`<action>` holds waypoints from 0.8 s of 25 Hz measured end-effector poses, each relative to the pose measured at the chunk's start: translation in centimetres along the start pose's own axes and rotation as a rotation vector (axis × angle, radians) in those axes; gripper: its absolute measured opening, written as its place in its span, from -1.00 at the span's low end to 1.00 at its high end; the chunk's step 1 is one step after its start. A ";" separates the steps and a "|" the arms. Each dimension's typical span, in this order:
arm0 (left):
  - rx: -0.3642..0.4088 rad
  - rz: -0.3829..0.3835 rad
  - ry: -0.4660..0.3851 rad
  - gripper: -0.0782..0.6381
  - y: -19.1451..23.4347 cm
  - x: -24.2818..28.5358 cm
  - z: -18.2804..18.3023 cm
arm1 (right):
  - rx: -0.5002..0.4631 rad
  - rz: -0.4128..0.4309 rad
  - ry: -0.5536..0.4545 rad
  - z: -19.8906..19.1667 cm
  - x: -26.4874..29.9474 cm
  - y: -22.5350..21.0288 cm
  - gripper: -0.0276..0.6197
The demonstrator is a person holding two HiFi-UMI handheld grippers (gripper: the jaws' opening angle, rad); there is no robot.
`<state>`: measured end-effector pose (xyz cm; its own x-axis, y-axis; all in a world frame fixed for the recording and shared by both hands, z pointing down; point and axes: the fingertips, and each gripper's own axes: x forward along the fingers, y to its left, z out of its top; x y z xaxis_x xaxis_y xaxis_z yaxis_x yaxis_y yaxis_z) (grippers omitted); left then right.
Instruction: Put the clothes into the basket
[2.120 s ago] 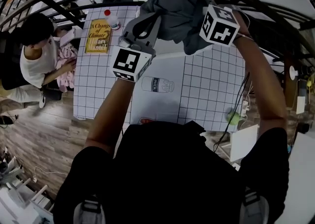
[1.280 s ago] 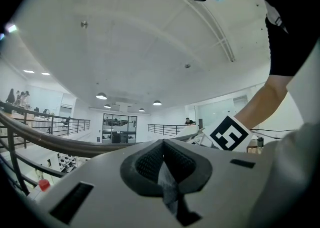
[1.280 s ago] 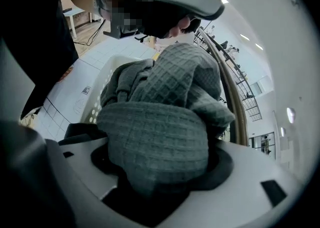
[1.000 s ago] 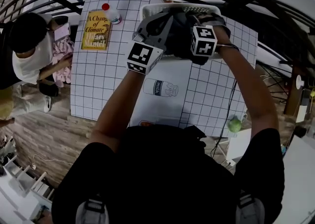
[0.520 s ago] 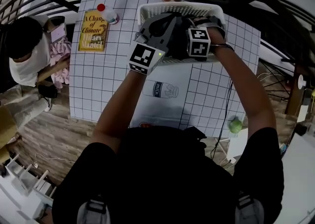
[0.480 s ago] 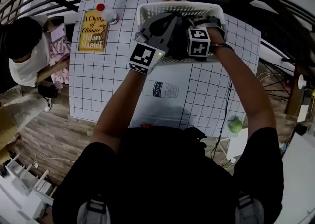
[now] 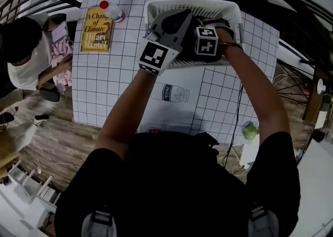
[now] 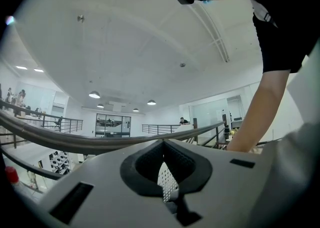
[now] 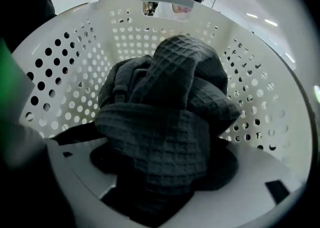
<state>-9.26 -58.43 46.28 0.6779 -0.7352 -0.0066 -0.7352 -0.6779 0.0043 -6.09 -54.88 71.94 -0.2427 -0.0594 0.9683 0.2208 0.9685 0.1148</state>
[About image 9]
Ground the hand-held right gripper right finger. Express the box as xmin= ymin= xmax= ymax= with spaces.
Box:
xmin=174 ymin=139 xmax=305 ymax=226

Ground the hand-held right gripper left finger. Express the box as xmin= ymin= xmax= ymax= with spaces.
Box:
xmin=46 ymin=136 xmax=151 ymax=228

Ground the dark grey garment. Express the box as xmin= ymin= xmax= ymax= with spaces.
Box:
xmin=52 ymin=34 xmax=243 ymax=228

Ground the person's black clothing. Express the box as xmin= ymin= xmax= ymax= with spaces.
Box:
xmin=0 ymin=0 xmax=57 ymax=52

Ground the white plastic laundry basket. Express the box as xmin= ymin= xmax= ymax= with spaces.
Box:
xmin=11 ymin=0 xmax=313 ymax=180

